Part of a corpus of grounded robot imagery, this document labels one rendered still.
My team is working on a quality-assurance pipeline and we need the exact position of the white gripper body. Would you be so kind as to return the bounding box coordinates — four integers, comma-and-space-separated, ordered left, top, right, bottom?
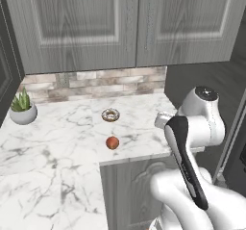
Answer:
154, 111, 177, 130

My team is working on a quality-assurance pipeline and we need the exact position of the dark grey fridge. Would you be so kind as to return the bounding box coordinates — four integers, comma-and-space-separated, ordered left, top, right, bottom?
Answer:
163, 6, 246, 198

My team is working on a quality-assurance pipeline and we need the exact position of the sprinkled glazed donut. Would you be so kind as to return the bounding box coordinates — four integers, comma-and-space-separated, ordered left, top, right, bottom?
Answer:
101, 107, 121, 123

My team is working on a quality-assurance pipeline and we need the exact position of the grey base cupboard door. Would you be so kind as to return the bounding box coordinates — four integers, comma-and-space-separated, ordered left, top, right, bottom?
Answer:
99, 156, 181, 230

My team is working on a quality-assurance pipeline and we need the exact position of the succulent plant in white pot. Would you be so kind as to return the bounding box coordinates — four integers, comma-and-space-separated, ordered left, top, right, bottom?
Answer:
9, 86, 38, 126

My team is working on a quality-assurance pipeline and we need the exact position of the grey tall cabinet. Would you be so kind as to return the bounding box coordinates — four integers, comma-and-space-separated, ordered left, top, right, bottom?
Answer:
0, 0, 26, 127

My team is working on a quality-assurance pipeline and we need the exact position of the grey wall cupboard door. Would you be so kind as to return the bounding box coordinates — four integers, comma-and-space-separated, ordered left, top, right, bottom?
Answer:
2, 0, 140, 76
135, 0, 246, 68

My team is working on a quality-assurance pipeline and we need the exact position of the grey cupboard door handle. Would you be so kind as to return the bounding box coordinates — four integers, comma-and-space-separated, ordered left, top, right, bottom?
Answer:
125, 0, 133, 50
144, 0, 152, 51

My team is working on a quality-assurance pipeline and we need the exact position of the grey wall socket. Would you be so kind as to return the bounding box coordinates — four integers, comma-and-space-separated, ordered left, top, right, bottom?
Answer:
58, 72, 70, 89

